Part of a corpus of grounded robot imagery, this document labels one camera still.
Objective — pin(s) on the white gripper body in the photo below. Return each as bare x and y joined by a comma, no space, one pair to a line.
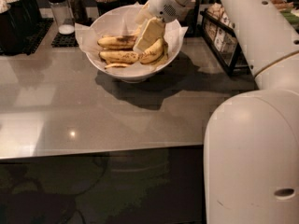
163,4

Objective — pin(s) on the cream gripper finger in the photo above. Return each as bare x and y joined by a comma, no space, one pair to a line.
143,15
150,31

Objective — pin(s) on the spotted yellow banana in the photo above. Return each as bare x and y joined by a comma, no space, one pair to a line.
117,42
119,56

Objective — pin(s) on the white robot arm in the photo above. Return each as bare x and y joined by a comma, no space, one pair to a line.
251,146

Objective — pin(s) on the right edge yellow banana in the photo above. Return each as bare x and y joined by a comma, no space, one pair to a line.
156,54

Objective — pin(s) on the white bowl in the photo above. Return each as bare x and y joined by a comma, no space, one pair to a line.
137,75

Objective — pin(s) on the white paper bowl liner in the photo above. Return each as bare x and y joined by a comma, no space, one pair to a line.
90,38

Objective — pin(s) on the small bottom yellow banana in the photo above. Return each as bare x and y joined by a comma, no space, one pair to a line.
117,65

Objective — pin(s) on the glass pepper grinder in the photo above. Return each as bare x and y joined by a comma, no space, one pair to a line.
79,11

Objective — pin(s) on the small black rubber mat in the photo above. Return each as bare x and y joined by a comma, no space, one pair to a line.
64,41

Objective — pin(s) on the glass salt shaker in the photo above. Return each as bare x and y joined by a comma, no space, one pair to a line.
61,14

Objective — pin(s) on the large black rubber mat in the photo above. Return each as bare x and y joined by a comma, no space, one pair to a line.
33,41

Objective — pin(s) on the black container back left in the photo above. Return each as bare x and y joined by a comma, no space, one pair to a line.
33,11

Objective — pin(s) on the black container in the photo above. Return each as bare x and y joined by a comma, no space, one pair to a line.
16,26
33,11

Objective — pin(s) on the black container front left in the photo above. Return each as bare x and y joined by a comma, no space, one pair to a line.
16,26

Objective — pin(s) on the green sweetener packets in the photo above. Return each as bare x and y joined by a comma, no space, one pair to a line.
291,18

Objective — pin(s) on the black wire condiment rack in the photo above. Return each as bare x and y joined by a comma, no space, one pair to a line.
218,33

